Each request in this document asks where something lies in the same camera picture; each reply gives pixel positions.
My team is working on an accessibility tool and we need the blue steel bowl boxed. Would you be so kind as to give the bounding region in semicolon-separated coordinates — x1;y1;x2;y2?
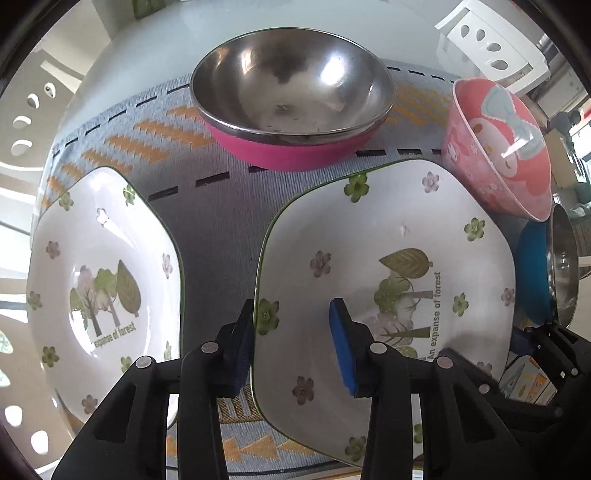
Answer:
515;204;580;327

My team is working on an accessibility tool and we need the forest print square plate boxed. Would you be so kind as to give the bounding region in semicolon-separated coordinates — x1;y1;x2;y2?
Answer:
252;159;516;465

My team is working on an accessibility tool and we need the pink cartoon bowl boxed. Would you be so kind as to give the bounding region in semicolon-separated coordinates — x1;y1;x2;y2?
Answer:
442;78;552;222

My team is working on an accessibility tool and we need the pink steel bowl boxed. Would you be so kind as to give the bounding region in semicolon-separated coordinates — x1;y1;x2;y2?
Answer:
189;27;394;172

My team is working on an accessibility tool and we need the small colourful box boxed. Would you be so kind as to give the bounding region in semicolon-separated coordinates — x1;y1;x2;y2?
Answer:
499;356;557;406

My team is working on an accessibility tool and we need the white chair with holes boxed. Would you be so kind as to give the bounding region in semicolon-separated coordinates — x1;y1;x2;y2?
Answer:
1;316;74;474

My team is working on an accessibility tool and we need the patterned blue table mat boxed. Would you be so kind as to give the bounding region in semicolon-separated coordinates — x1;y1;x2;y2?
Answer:
36;57;509;476

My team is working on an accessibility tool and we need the white chair far side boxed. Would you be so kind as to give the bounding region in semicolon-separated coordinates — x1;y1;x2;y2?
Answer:
435;1;551;95

